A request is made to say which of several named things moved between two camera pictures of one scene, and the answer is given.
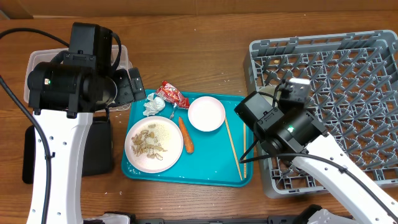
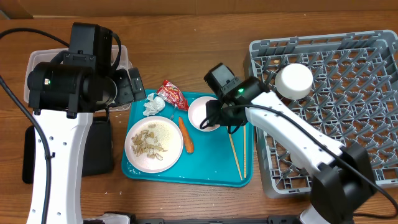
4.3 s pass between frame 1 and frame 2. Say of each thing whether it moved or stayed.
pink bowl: stayed
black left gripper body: stayed
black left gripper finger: stayed
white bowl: moved
